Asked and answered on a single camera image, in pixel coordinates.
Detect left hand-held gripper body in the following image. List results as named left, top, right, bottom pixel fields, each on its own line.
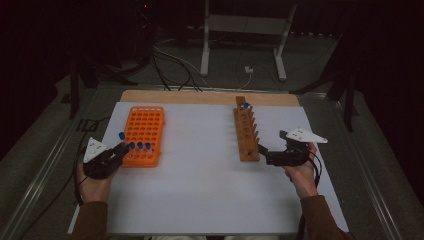
left=82, top=136, right=123, bottom=180

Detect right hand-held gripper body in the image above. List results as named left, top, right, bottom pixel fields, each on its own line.
left=265, top=127, right=329, bottom=168

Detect wooden tube rack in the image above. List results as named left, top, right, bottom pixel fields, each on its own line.
left=233, top=95, right=261, bottom=163

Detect orange plastic tube rack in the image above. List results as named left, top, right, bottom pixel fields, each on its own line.
left=120, top=105, right=166, bottom=169

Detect person's left hand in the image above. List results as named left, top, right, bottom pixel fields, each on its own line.
left=76, top=163, right=113, bottom=204

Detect person's right hand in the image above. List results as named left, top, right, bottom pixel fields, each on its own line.
left=283, top=143, right=320, bottom=200

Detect white table board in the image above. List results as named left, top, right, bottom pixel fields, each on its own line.
left=67, top=101, right=350, bottom=236

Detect black stand legs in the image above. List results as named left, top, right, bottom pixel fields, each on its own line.
left=289, top=34, right=359, bottom=133
left=66, top=54, right=151, bottom=120

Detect black power strip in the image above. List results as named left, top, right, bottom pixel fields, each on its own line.
left=289, top=30, right=345, bottom=39

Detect white metal stand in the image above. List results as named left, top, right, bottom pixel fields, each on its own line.
left=199, top=0, right=298, bottom=82

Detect long black floor cable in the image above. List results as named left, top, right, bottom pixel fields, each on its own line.
left=18, top=115, right=112, bottom=240

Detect left hand-held gripper black cable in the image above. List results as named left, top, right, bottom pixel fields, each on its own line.
left=73, top=148, right=88, bottom=206

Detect hand-held gripper black cable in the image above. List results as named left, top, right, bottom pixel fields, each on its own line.
left=296, top=149, right=324, bottom=240
left=73, top=148, right=88, bottom=206

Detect right hand-held gripper black cable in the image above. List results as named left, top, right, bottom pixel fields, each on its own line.
left=296, top=149, right=324, bottom=240

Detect black floor bracket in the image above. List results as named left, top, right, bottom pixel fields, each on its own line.
left=76, top=118, right=100, bottom=133

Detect aluminium frame rail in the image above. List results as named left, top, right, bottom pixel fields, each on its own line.
left=328, top=94, right=406, bottom=240
left=0, top=84, right=104, bottom=240

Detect black floor cables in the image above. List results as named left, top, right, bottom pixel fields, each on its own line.
left=150, top=41, right=204, bottom=93

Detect white floor cable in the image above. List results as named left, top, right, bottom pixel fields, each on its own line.
left=154, top=38, right=253, bottom=90

